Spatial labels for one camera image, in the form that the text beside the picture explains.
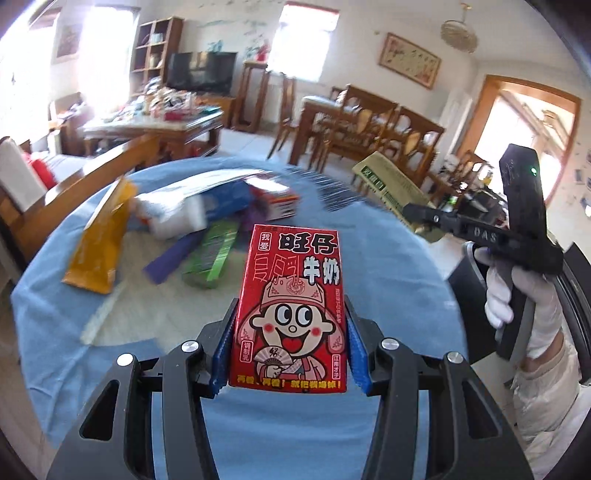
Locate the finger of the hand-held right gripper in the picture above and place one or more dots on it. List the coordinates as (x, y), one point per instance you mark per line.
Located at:
(425, 214)

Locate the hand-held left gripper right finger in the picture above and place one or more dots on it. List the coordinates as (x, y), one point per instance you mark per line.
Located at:
(358, 355)

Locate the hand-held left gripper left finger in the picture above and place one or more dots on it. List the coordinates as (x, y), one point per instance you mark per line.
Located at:
(224, 350)

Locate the olive cardboard box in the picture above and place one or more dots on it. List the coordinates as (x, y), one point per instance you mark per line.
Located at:
(388, 184)

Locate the red cartoon milk carton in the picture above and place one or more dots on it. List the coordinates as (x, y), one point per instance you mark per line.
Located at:
(286, 300)

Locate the blue tissue pack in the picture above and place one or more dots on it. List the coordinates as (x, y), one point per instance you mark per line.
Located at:
(228, 201)

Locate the person's right forearm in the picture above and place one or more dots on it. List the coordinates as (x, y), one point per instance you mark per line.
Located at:
(545, 397)

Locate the person's right hand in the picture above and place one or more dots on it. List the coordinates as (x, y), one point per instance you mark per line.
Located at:
(498, 295)

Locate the wooden dining chair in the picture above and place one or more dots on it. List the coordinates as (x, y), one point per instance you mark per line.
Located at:
(355, 124)
(457, 175)
(282, 115)
(415, 143)

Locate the green foil packet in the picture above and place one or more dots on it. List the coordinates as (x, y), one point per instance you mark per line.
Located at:
(212, 256)

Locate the purple wrapper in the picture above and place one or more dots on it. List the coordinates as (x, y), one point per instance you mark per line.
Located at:
(171, 258)

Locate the white plastic packet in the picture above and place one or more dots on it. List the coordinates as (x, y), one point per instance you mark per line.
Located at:
(175, 212)

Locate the red and white box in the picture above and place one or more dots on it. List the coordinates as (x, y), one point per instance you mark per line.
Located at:
(277, 201)

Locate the wooden dining table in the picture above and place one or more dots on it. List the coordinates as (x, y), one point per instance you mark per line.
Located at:
(318, 110)

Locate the yellow snack bag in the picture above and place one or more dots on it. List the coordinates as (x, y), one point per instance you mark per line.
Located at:
(97, 249)

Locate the blue tablecloth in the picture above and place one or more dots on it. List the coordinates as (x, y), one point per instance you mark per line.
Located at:
(60, 323)

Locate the round ceiling lamp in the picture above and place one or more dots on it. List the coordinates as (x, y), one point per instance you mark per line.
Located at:
(458, 30)

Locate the tall wooden stand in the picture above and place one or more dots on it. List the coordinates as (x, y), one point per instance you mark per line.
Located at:
(251, 92)

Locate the wooden sofa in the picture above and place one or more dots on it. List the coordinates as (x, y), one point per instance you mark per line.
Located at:
(92, 180)

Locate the wooden coffee table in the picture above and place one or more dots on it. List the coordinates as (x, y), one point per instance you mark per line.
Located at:
(184, 134)

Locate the wooden television stand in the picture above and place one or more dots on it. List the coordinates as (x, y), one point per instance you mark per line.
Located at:
(221, 108)

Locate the bright window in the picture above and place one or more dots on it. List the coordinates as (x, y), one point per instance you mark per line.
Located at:
(304, 17)

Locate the red cushion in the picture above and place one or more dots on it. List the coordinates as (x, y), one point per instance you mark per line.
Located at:
(41, 173)

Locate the black television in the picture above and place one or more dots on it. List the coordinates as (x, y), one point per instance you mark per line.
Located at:
(201, 74)

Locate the white cushion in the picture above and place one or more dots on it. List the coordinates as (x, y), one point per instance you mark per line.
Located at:
(18, 175)

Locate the wooden bookshelf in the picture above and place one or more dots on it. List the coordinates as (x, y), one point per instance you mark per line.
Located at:
(157, 50)

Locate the bright balcony door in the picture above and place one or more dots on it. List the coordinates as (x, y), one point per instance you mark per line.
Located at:
(108, 60)

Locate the wooden door frame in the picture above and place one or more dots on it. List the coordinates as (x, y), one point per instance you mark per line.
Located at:
(480, 110)

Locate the large framed wall picture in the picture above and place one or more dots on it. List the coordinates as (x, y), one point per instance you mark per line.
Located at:
(408, 60)

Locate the small framed wall picture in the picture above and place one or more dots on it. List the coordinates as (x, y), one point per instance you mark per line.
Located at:
(68, 42)

